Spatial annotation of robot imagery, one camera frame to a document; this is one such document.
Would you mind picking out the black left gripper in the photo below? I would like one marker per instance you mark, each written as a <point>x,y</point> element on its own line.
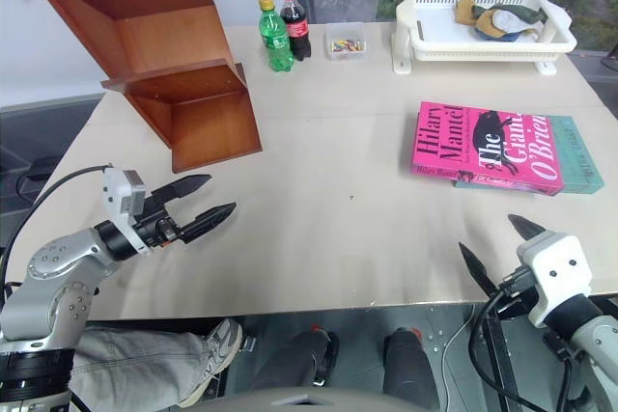
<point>157,231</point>

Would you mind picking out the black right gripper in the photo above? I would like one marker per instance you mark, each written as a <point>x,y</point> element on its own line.
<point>516,282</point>

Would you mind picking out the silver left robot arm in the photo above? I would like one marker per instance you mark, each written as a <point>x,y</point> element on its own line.
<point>58,267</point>

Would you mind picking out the pink book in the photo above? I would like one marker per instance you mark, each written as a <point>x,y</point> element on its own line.
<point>483,146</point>

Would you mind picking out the teal book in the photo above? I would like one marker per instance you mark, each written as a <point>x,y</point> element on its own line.
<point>577,156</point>

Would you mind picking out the wooden shelf unit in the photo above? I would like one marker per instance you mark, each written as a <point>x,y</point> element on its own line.
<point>159,45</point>

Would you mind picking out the grey white sneaker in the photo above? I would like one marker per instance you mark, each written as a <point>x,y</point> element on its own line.
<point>219,349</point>

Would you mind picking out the dark rounded shape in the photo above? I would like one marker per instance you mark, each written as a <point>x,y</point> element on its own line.
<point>299,359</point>
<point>408,364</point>

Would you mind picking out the person's leg in grey jeans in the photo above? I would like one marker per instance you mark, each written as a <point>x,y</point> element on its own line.
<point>140,361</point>

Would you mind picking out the dark grey chair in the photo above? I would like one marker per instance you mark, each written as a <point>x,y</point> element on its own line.
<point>29,175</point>

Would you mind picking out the green plastic soda bottle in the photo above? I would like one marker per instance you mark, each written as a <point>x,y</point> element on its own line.
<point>275,38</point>

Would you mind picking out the dark cola bottle red cap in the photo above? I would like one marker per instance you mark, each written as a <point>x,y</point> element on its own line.
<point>298,26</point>

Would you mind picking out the blue cloth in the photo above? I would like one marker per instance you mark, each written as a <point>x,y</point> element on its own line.
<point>490,35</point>

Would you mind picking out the clear box of coloured bits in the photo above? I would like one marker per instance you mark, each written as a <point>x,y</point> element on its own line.
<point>345,44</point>

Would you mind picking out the white cloth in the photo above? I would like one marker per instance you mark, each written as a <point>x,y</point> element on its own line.
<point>504,23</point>

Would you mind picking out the grey robot torso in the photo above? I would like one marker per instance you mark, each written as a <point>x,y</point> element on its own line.
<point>309,400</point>

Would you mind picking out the white plastic basket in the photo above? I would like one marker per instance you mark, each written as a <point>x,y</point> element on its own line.
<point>434,31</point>

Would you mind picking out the dark green cloth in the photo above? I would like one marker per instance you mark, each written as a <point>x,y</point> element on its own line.
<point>512,14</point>

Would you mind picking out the mustard yellow cloth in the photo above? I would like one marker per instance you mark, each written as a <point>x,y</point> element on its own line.
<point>464,11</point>

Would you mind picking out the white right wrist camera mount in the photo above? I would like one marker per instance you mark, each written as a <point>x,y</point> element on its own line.
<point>555,267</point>

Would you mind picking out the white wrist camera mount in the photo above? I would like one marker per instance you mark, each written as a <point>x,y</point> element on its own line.
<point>555,267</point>
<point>118,190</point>

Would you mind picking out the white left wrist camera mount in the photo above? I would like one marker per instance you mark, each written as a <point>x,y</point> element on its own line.
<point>118,190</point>

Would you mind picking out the black table frame leg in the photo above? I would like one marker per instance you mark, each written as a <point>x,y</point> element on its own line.
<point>497,359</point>

